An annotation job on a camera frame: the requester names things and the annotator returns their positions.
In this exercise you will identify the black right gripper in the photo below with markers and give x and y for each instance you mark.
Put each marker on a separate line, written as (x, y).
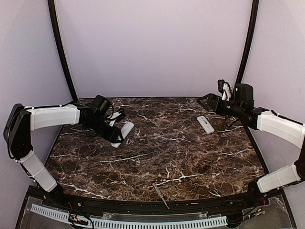
(210, 103)

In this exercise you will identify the black frame post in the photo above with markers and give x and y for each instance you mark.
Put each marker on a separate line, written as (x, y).
(248, 40)
(60, 49)

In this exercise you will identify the black left frame post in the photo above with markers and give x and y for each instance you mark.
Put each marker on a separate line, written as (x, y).
(60, 49)

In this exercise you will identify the black right frame post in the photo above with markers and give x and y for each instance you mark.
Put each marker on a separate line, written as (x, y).
(248, 40)

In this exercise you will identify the screwdriver with clear handle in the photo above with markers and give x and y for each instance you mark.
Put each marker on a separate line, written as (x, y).
(160, 195)

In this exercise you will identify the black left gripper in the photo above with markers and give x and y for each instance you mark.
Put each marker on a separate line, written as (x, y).
(109, 135)

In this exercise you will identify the white slotted cable duct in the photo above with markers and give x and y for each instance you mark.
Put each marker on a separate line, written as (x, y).
(129, 221)

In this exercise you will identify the white remote control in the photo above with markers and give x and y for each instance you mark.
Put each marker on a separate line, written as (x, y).
(205, 124)
(125, 130)

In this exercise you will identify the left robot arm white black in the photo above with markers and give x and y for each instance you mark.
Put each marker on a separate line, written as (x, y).
(24, 123)

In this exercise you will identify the black front table rail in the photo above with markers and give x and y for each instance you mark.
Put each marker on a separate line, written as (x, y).
(95, 206)

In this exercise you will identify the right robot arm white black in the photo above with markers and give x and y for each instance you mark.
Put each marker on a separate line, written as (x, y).
(238, 102)

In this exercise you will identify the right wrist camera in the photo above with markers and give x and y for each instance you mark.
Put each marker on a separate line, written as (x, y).
(225, 89)

